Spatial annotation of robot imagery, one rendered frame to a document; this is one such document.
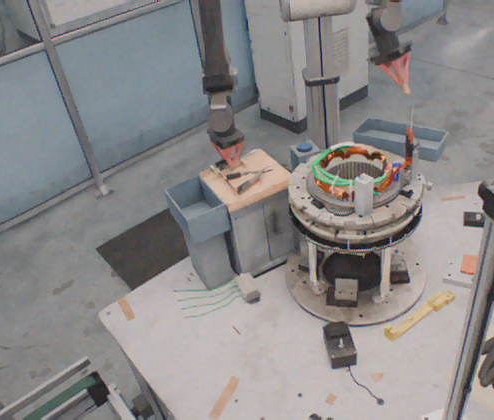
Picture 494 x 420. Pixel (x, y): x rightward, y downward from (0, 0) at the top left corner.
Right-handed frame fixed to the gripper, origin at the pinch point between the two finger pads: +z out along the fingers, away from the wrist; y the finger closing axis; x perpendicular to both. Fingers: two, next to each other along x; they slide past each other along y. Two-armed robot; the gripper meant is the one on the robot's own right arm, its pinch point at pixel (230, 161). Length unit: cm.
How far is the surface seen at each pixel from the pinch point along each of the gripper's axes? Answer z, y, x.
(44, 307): 111, -108, -73
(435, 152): 3, 28, 48
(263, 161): 3.1, 1.7, 9.2
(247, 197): 3.3, 13.3, -2.7
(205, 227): 7.7, 11.9, -14.9
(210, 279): 27.7, 9.5, -16.1
